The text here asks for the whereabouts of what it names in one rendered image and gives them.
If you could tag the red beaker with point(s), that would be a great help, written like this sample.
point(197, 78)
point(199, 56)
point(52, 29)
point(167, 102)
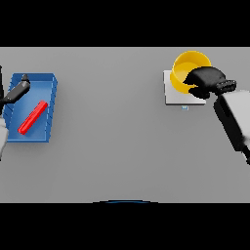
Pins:
point(32, 117)

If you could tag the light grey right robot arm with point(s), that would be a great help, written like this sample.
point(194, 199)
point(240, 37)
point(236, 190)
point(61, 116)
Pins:
point(235, 114)

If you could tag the blue tray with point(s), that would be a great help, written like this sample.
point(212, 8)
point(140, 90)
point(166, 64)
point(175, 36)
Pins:
point(32, 97)

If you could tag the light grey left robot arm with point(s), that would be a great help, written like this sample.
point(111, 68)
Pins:
point(2, 136)

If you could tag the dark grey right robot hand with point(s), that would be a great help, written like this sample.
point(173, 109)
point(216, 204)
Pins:
point(205, 79)

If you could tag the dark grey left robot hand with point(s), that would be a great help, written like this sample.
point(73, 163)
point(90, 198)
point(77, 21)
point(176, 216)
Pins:
point(16, 91)

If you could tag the pale square measuring scale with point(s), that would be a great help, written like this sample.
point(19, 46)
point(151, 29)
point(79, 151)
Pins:
point(177, 97)

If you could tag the yellow bowl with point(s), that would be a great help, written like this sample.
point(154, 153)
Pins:
point(184, 70)

